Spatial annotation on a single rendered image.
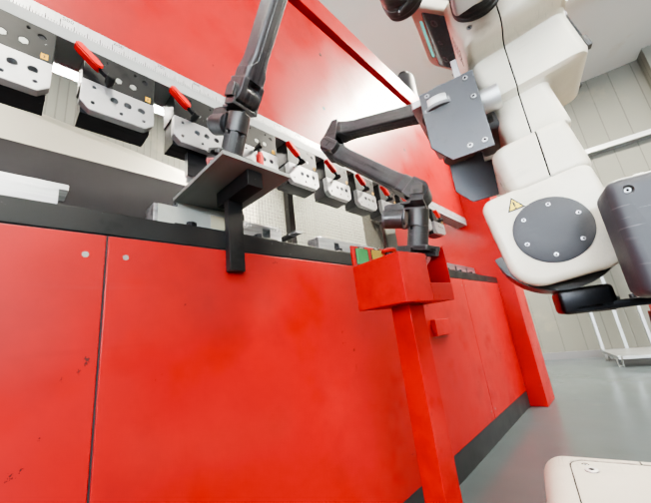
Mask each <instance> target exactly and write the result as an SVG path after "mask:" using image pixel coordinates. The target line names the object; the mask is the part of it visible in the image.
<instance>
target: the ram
mask: <svg viewBox="0 0 651 503"><path fill-rule="evenodd" d="M33 1H35V2H37V3H39V4H41V5H43V6H45V7H47V8H49V9H51V10H53V11H55V12H57V13H59V14H61V15H63V16H65V17H67V18H69V19H71V20H73V21H75V22H77V23H79V24H81V25H83V26H85V27H87V28H89V29H91V30H93V31H95V32H97V33H99V34H101V35H103V36H105V37H106V38H108V39H110V40H112V41H114V42H116V43H118V44H120V45H122V46H124V47H126V48H128V49H130V50H132V51H134V52H136V53H138V54H140V55H142V56H144V57H146V58H148V59H150V60H152V61H154V62H156V63H158V64H160V65H162V66H164V67H166V68H168V69H170V70H172V71H174V72H176V73H178V74H180V75H182V76H184V77H186V78H188V79H190V80H192V81H194V82H196V83H198V84H200V85H202V86H204V87H206V88H208V89H210V90H212V91H214V92H216V93H218V94H220V95H222V96H224V97H226V96H225V91H226V87H227V84H228V83H229V82H230V81H231V78H232V76H235V74H236V70H237V67H238V66H239V64H240V63H241V61H242V59H243V57H244V54H245V51H246V48H247V45H248V42H249V38H250V35H251V32H252V28H253V25H254V22H255V18H256V15H257V12H258V9H259V5H260V2H261V0H33ZM0 9H2V10H4V11H6V12H8V13H11V14H13V15H15V16H17V17H19V18H21V19H24V20H26V21H28V22H30V23H32V24H34V25H36V26H39V27H41V28H43V29H45V30H47V31H49V32H52V33H54V34H56V35H57V42H56V48H55V55H54V60H56V61H58V62H61V63H63V64H66V65H68V66H70V67H73V68H75V69H77V70H79V69H80V66H81V62H82V59H83V58H82V57H81V56H80V55H79V54H78V53H77V52H76V50H75V49H74V45H75V43H76V41H80V42H82V43H83V44H84V45H85V46H86V47H87V48H88V49H89V50H90V51H92V52H95V53H97V54H99V55H101V56H103V57H105V58H107V59H110V60H112V61H114V62H116V63H118V64H120V65H123V66H125V67H127V68H129V69H131V70H133V71H135V72H138V73H140V74H142V75H144V76H146V77H148V78H151V79H153V80H154V81H155V90H154V102H156V103H159V104H161V105H163V106H165V104H166V103H167V101H168V99H169V98H170V96H171V94H170V92H169V89H170V88H171V86H175V87H176V88H177V89H178V90H179V91H180V92H181V93H183V94H185V95H187V96H189V97H191V98H194V99H196V100H198V101H200V102H202V103H204V104H206V105H209V106H211V107H213V108H218V107H222V106H223V104H221V103H219V102H217V101H215V100H213V99H211V98H209V97H207V96H205V95H203V94H200V93H198V92H196V91H194V90H192V89H190V88H188V87H186V86H184V85H182V84H180V83H178V82H176V81H174V80H172V79H169V78H167V77H165V76H163V75H161V74H159V73H157V72H155V71H153V70H151V69H149V68H147V67H145V66H143V65H141V64H139V63H136V62H134V61H132V60H130V59H128V58H126V57H124V56H122V55H120V54H118V53H116V52H114V51H112V50H110V49H108V48H105V47H103V46H101V45H99V44H97V43H95V42H93V41H91V40H89V39H87V38H85V37H83V36H81V35H79V34H77V33H74V32H72V31H70V30H68V29H66V28H64V27H62V26H60V25H58V24H56V23H54V22H52V21H50V20H48V19H46V18H43V17H41V16H39V15H37V14H35V13H33V12H31V11H29V10H27V9H25V8H23V7H21V6H19V5H17V4H15V3H12V2H10V1H8V0H0ZM264 90H265V91H264V94H263V97H262V100H261V103H260V106H259V110H258V114H259V115H261V116H263V117H265V118H267V119H269V120H271V121H273V122H275V123H277V124H279V125H281V126H283V127H285V128H287V129H289V130H291V131H293V132H295V133H297V134H299V135H301V136H303V137H305V138H307V139H309V140H311V141H313V142H315V143H317V144H320V141H321V139H322V138H323V137H324V135H325V133H326V130H327V128H328V126H329V124H330V122H331V121H332V120H335V119H338V121H339V122H340V121H350V120H355V119H359V118H362V117H366V116H370V115H374V114H377V113H381V112H385V111H388V110H392V109H396V108H399V107H403V106H406V104H404V103H403V102H402V101H401V100H400V99H399V98H398V97H397V96H395V95H394V94H393V93H392V92H391V91H390V90H389V89H388V88H386V87H385V86H384V85H383V84H382V83H381V82H380V81H378V80H377V79H376V78H375V77H374V76H373V75H372V74H371V73H369V72H368V71H367V70H366V69H365V68H364V67H363V66H361V65H360V64H359V63H358V62H357V61H356V60H355V59H354V58H352V57H351V56H350V55H349V54H348V53H347V52H346V51H344V50H343V49H342V48H341V47H340V46H339V45H338V44H337V43H335V42H334V41H333V40H332V39H331V38H330V37H329V36H327V35H326V34H325V33H324V32H323V31H322V30H321V29H320V28H318V27H317V26H316V25H315V24H314V23H313V22H312V21H311V20H309V19H308V18H307V17H306V16H305V15H304V14H303V13H301V12H300V11H299V10H298V9H297V8H296V7H295V6H294V5H292V4H291V3H290V2H289V1H288V2H287V5H286V8H285V12H284V15H283V18H282V21H281V25H280V28H279V31H278V34H277V37H276V41H275V44H274V47H273V50H272V54H271V57H270V60H269V64H268V68H267V74H266V82H265V85H264ZM250 125H252V126H254V127H256V128H258V129H260V130H262V131H265V132H267V133H269V134H271V135H273V136H275V138H276V149H277V148H278V147H279V146H281V145H282V144H283V143H285V142H287V141H292V143H293V144H294V145H295V146H297V147H299V148H301V149H303V150H305V151H308V152H310V153H312V154H314V155H315V158H316V163H318V162H319V161H321V160H322V159H325V160H326V159H327V157H326V155H325V154H324V153H322V152H320V151H318V150H316V149H314V148H312V147H310V146H308V145H306V144H304V143H302V142H300V141H298V140H296V139H293V138H291V137H289V136H287V135H285V134H283V133H281V132H279V131H277V130H275V129H273V128H271V127H269V126H267V125H265V124H262V123H260V122H258V121H256V120H254V119H252V118H251V121H250ZM344 145H345V146H346V147H348V148H349V149H351V150H353V151H355V152H357V153H359V154H361V155H363V156H365V157H367V158H370V159H372V160H374V161H376V162H378V163H380V164H382V165H385V166H387V167H389V168H391V169H393V170H395V171H397V172H400V173H402V174H407V175H409V176H412V177H413V176H415V177H417V178H420V179H422V180H424V181H426V182H427V184H428V186H429V189H430V191H431V194H432V201H433V202H434V203H436V204H438V205H440V206H442V207H444V208H446V209H448V210H450V211H452V212H454V213H456V214H458V215H460V216H462V217H464V218H465V216H464V212H463V208H462V205H461V201H460V197H459V193H457V192H456V190H455V186H454V182H453V178H452V174H451V170H450V166H449V165H446V164H445V163H444V161H443V159H442V160H440V159H439V158H438V156H437V154H436V153H435V151H434V150H433V149H432V148H431V147H430V142H429V140H428V138H427V137H426V135H425V133H424V131H423V129H422V128H421V126H420V125H414V126H409V127H405V128H400V129H396V130H392V131H388V132H383V133H379V134H375V135H371V136H367V137H362V138H358V139H355V140H352V141H349V142H347V143H345V144H344Z"/></svg>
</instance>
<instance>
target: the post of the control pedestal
mask: <svg viewBox="0 0 651 503"><path fill-rule="evenodd" d="M391 310H392V316H393V322H394V327H395V333H396V339H397V345H398V351H399V357H400V362H401V368H402V374H403V380H404V386H405V391H406V397H407V403H408V409H409V415H410V420H411V426H412V432H413V438H414V444H415V449H416V455H417V461H418V467H419V473H420V478H421V484H422V490H423V496H424V502H425V503H463V502H462V497H461V492H460V487H459V482H458V477H457V472H456V467H455V462H454V457H453V452H452V447H451V442H450V437H449V432H448V427H447V422H446V417H445V412H444V407H443V402H442V397H441V392H440V387H439V382H438V377H437V372H436V367H435V362H434V357H433V352H432V347H431V342H430V337H429V332H428V327H427V322H426V317H425V312H424V307H423V303H415V304H406V305H400V306H395V307H392V308H391Z"/></svg>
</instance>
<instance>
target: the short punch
mask: <svg viewBox="0 0 651 503"><path fill-rule="evenodd" d="M206 159H207V158H204V157H201V156H198V155H195V154H192V153H189V152H186V154H185V178H186V184H188V183H189V182H190V181H191V180H192V179H193V178H194V177H195V176H196V175H197V174H198V173H199V172H200V171H201V170H202V169H203V168H204V167H205V166H206V165H207V161H206Z"/></svg>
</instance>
